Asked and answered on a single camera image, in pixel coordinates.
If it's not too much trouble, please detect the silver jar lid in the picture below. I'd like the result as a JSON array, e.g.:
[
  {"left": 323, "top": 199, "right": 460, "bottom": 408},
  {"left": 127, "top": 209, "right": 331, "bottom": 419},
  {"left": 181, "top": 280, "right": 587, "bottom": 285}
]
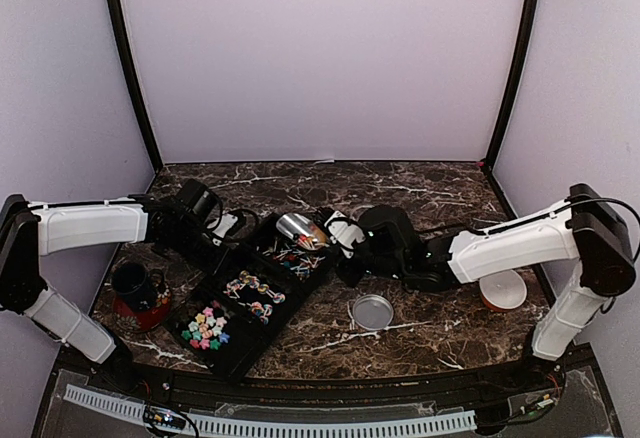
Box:
[{"left": 351, "top": 294, "right": 394, "bottom": 331}]

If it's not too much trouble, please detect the black bin with lollipops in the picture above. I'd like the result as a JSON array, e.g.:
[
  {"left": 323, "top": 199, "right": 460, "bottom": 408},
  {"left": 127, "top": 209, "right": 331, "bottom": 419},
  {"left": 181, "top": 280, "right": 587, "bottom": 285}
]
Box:
[{"left": 246, "top": 213, "right": 334, "bottom": 294}]

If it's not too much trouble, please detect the black bin with small candies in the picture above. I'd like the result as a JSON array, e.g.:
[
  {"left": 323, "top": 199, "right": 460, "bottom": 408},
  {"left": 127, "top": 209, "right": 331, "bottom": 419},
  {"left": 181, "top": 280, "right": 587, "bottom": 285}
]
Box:
[{"left": 212, "top": 254, "right": 307, "bottom": 339}]

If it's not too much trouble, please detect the silver metal scoop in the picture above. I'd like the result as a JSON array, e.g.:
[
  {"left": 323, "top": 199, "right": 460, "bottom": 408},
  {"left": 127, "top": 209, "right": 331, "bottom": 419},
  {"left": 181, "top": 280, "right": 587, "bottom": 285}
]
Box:
[{"left": 276, "top": 213, "right": 329, "bottom": 252}]

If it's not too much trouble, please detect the black bin with flower candies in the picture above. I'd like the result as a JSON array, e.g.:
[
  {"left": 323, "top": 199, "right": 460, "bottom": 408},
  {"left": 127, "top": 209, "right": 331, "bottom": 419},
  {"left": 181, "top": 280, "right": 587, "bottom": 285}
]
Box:
[{"left": 165, "top": 293, "right": 269, "bottom": 383}]

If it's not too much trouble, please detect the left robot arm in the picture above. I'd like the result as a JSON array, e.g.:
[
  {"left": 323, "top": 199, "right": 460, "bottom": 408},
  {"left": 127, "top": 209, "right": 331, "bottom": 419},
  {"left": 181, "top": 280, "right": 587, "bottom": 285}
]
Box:
[{"left": 1, "top": 194, "right": 239, "bottom": 394}]

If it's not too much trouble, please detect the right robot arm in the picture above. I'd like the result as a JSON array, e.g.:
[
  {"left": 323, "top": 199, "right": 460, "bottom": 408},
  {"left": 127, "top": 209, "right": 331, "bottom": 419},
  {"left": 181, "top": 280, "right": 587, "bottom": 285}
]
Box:
[{"left": 324, "top": 183, "right": 639, "bottom": 392}]

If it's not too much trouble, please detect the pile of small candies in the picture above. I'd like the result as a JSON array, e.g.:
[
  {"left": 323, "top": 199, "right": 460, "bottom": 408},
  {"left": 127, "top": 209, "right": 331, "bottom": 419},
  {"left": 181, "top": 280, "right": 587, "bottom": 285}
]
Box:
[{"left": 223, "top": 270, "right": 286, "bottom": 325}]

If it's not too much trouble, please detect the pile of flower candies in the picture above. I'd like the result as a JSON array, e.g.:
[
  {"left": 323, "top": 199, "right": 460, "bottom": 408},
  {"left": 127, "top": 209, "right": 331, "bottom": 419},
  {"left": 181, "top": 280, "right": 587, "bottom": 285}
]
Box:
[{"left": 179, "top": 301, "right": 231, "bottom": 351}]

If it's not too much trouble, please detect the dark blue mug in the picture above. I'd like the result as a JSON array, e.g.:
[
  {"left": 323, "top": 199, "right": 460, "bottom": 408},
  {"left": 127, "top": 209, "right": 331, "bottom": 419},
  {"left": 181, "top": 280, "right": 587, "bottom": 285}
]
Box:
[{"left": 111, "top": 262, "right": 166, "bottom": 312}]

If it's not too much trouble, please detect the orange and white bowl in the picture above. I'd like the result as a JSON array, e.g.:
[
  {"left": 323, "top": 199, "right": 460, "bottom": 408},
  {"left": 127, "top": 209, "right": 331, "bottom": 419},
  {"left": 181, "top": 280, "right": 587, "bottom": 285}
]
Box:
[{"left": 479, "top": 270, "right": 528, "bottom": 312}]

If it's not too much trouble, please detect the red floral saucer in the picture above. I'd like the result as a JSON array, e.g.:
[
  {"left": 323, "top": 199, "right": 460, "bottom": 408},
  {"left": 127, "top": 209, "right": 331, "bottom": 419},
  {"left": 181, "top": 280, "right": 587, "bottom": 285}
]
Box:
[{"left": 112, "top": 284, "right": 172, "bottom": 333}]

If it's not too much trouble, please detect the pile of lollipops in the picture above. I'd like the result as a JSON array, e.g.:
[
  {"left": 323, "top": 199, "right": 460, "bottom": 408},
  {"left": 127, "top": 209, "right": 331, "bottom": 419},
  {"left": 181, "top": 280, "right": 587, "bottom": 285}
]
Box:
[{"left": 260, "top": 238, "right": 326, "bottom": 282}]

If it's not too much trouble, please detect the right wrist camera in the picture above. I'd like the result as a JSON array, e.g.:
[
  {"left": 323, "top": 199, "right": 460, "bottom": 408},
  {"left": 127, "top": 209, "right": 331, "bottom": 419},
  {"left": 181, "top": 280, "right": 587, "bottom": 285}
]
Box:
[{"left": 317, "top": 204, "right": 416, "bottom": 264}]

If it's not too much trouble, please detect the black front rail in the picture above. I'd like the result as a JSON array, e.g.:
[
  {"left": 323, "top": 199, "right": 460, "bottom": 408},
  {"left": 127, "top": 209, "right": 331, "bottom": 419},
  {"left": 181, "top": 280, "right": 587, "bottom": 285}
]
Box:
[{"left": 59, "top": 352, "right": 591, "bottom": 412}]

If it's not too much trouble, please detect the white slotted cable duct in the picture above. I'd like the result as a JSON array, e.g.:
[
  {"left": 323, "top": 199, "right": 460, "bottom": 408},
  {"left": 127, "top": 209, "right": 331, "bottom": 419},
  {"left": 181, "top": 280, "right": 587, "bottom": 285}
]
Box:
[{"left": 63, "top": 384, "right": 477, "bottom": 437}]

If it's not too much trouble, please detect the left black frame post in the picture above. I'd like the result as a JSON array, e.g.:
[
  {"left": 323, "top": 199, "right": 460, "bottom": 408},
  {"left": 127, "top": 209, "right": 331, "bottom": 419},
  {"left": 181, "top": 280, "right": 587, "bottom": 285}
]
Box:
[{"left": 106, "top": 0, "right": 164, "bottom": 173}]

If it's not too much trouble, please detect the black frame post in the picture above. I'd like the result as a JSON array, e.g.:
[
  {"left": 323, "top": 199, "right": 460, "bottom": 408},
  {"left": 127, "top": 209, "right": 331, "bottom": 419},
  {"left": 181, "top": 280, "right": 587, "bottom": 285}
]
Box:
[
  {"left": 482, "top": 0, "right": 538, "bottom": 176},
  {"left": 106, "top": 0, "right": 164, "bottom": 173}
]

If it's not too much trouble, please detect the right black frame post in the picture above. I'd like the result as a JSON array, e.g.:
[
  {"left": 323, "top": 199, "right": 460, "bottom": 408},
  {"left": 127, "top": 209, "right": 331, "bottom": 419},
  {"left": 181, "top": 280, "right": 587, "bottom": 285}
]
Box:
[{"left": 482, "top": 0, "right": 538, "bottom": 176}]

